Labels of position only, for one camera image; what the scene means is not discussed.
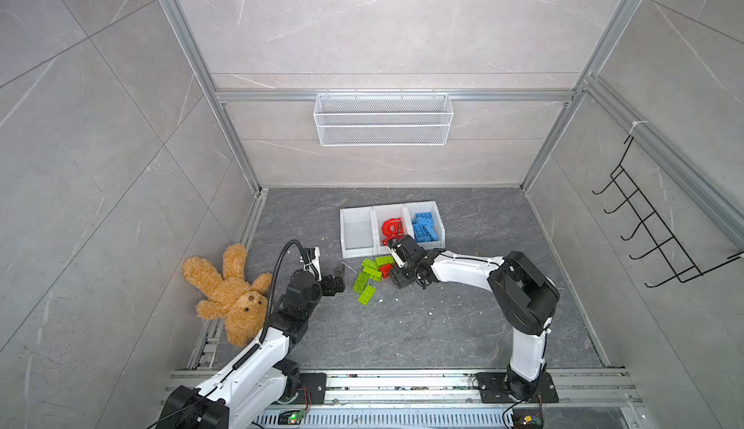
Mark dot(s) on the green lego brick small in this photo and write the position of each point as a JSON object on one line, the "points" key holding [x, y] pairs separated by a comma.
{"points": [[367, 294]]}

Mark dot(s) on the green lego brick top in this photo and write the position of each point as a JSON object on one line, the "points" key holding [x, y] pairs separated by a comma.
{"points": [[384, 260]]}

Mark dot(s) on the brown teddy bear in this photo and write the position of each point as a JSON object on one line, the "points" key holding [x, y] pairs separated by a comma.
{"points": [[229, 296]]}

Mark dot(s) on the metal base rail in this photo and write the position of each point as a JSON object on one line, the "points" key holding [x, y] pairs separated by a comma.
{"points": [[461, 398]]}

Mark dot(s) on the blue lego brick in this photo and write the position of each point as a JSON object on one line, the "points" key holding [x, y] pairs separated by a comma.
{"points": [[425, 234], [423, 219]]}

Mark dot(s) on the green lego brick long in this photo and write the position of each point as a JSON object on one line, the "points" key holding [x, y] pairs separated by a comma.
{"points": [[373, 273]]}

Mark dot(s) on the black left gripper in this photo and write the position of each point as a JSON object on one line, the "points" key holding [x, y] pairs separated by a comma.
{"points": [[338, 278]]}

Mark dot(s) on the white middle plastic bin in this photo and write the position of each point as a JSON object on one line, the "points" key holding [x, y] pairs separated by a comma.
{"points": [[382, 213]]}

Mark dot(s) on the white right plastic bin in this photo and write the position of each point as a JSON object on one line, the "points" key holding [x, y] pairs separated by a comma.
{"points": [[417, 207]]}

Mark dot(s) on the red arch lego piece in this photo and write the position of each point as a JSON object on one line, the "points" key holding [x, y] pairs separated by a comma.
{"points": [[393, 228]]}

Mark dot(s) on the black wire hook rack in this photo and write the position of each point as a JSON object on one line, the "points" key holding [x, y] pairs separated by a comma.
{"points": [[662, 238]]}

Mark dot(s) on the red lego brick square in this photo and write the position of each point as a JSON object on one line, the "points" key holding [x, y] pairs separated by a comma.
{"points": [[386, 270]]}

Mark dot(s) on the white wire mesh basket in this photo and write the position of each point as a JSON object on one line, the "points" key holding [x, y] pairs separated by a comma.
{"points": [[383, 120]]}

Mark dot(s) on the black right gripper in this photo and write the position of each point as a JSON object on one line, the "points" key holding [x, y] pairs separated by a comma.
{"points": [[397, 277]]}

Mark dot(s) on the white plastic bin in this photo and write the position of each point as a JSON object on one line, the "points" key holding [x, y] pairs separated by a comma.
{"points": [[356, 232], [382, 213], [417, 207]]}

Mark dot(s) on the white left plastic bin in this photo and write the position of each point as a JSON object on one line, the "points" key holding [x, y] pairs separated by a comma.
{"points": [[356, 232]]}

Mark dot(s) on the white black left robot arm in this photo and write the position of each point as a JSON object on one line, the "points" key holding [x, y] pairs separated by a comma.
{"points": [[266, 327]]}

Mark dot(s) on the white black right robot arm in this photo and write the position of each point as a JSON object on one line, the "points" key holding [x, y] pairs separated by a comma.
{"points": [[526, 297]]}

